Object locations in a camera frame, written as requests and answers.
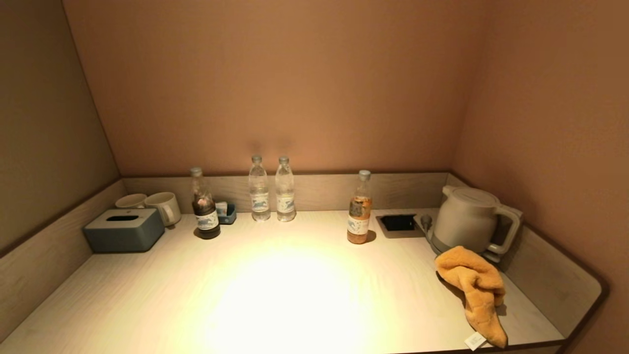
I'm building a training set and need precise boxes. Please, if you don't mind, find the yellow fluffy cleaning cloth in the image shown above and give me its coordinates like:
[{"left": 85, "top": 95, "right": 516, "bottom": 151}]
[{"left": 435, "top": 246, "right": 508, "bottom": 351}]

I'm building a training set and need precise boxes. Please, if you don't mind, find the light wood desk surround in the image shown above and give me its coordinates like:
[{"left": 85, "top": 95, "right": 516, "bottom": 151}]
[{"left": 0, "top": 171, "right": 610, "bottom": 354}]

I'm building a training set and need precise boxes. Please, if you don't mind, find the clear water plastic bottle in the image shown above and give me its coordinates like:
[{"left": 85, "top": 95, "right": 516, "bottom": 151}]
[
  {"left": 248, "top": 155, "right": 271, "bottom": 222},
  {"left": 275, "top": 156, "right": 296, "bottom": 222}
]

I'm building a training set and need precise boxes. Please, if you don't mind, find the orange tea plastic bottle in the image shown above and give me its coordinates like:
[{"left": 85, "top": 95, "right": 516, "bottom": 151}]
[{"left": 347, "top": 170, "right": 373, "bottom": 245}]

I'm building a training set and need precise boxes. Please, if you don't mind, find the small blue sachet tray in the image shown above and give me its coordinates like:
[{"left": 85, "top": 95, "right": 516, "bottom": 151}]
[{"left": 215, "top": 202, "right": 237, "bottom": 225}]

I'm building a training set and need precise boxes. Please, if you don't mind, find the recessed black socket panel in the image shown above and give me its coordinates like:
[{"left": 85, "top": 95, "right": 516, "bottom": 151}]
[{"left": 376, "top": 213, "right": 426, "bottom": 239}]

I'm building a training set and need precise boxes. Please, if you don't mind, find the dark drink plastic bottle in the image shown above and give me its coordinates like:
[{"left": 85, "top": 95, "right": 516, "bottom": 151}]
[{"left": 190, "top": 167, "right": 221, "bottom": 240}]

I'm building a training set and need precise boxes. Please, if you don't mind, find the grey kettle base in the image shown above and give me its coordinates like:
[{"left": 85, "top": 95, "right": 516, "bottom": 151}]
[{"left": 427, "top": 231, "right": 502, "bottom": 264}]

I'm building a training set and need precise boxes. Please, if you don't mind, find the white ceramic mug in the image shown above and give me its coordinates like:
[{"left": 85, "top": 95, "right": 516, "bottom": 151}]
[
  {"left": 114, "top": 193, "right": 148, "bottom": 209},
  {"left": 144, "top": 192, "right": 182, "bottom": 227}
]

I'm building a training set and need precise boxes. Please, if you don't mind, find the white electric kettle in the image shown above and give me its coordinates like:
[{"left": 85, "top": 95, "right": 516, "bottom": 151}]
[{"left": 432, "top": 185, "right": 523, "bottom": 256}]

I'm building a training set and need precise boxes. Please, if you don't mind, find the grey-blue tissue box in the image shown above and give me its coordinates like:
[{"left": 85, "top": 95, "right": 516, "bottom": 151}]
[{"left": 83, "top": 208, "right": 165, "bottom": 254}]

